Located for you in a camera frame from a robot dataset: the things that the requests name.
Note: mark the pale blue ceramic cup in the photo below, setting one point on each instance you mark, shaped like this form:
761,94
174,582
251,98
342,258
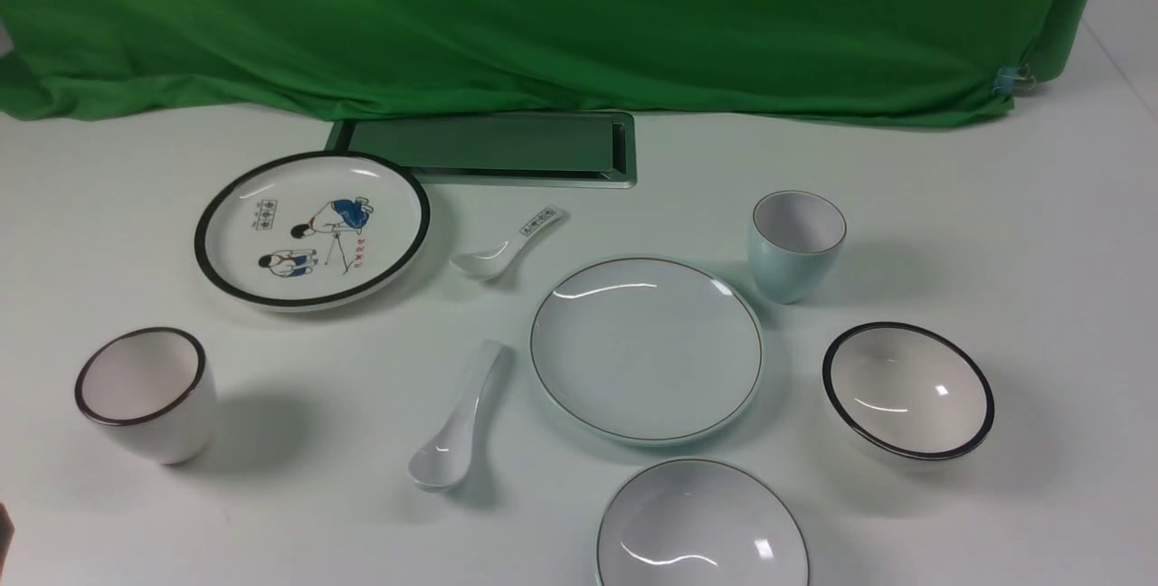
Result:
793,239

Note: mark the plain white ceramic spoon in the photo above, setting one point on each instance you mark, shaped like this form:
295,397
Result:
444,461

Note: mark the pale blue thin-rimmed bowl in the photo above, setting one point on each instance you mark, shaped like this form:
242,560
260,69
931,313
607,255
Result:
697,521

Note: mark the small printed white spoon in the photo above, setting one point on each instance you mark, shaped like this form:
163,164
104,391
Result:
486,265

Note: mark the pale blue plate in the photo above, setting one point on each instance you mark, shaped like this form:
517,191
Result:
647,351

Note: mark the black-rimmed illustrated plate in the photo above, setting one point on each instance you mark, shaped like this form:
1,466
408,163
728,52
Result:
312,231

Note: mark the black-rimmed white bowl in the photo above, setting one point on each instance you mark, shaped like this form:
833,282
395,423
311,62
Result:
905,396

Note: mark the green backdrop cloth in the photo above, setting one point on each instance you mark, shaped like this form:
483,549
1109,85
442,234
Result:
905,63

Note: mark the black-rimmed white cup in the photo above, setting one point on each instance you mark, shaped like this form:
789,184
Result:
152,392

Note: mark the blue binder clip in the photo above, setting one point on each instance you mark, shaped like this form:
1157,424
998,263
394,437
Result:
1014,81

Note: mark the metal table cable hatch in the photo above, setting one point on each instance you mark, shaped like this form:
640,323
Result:
528,148

